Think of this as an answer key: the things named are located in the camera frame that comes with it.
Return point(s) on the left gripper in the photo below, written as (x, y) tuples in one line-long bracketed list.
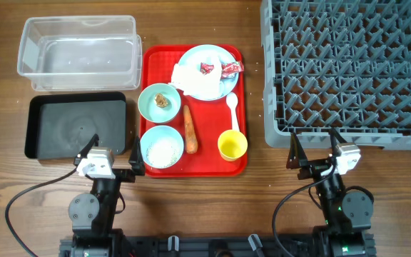
[(135, 160)]

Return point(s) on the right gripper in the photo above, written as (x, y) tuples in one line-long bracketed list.
[(299, 159)]

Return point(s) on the blue bowl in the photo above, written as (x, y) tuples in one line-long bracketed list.
[(159, 132)]

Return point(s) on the white rice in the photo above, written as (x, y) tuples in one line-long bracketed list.
[(163, 153)]

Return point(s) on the green bowl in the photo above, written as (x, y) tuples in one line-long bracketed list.
[(147, 104)]

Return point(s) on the brown food scrap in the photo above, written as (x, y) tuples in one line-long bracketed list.
[(161, 101)]

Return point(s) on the yellow cup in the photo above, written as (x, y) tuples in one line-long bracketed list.
[(232, 145)]

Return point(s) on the white tissue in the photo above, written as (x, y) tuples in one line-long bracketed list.
[(194, 83)]

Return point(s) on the red snack wrapper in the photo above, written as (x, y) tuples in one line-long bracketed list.
[(229, 70)]

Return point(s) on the light blue plate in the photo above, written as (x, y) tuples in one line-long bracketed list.
[(203, 54)]

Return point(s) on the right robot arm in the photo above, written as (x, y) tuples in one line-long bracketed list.
[(347, 210)]

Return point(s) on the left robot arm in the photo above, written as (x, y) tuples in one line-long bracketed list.
[(92, 214)]

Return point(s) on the black waste tray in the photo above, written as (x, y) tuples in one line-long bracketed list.
[(60, 125)]

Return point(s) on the grey dishwasher rack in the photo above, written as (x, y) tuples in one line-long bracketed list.
[(343, 65)]

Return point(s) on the orange carrot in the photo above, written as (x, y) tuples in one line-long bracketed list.
[(191, 143)]

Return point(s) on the red serving tray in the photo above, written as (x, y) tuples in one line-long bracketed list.
[(210, 119)]

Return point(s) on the white plastic spoon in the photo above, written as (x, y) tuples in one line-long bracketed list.
[(232, 102)]

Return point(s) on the clear plastic bin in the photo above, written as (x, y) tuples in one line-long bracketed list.
[(81, 53)]

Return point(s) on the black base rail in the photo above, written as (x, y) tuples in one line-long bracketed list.
[(296, 244)]

